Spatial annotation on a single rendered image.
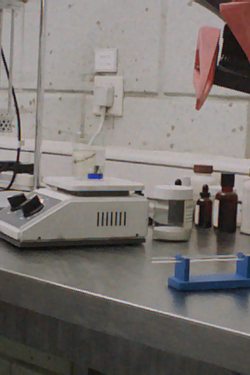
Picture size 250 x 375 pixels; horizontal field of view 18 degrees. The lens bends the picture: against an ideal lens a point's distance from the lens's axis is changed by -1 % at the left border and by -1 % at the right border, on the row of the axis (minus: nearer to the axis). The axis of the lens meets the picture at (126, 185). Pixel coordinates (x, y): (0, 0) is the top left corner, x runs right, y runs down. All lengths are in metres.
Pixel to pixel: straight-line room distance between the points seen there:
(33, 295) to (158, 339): 0.19
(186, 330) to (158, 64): 0.98
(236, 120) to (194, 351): 0.84
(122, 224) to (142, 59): 0.63
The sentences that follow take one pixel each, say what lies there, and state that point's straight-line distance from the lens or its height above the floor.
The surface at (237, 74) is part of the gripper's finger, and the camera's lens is 0.78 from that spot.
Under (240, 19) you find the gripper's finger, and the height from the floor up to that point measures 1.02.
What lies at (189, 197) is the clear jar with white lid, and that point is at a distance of 1.21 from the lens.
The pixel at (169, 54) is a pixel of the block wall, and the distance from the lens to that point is 1.66.
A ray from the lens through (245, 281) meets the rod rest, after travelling 0.92.
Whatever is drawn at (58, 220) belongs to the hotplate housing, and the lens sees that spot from 1.10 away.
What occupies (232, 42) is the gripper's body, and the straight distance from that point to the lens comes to 0.78.
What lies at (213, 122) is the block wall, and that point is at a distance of 1.58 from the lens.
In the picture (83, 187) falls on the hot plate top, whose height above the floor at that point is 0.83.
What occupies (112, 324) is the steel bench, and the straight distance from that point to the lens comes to 0.84.
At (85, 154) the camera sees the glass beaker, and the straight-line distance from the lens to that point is 1.16.
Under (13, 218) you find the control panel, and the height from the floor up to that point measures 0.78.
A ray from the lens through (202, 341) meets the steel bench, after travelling 0.77.
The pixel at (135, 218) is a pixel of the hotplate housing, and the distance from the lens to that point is 1.15.
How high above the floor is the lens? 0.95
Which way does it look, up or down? 6 degrees down
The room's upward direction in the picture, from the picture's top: 3 degrees clockwise
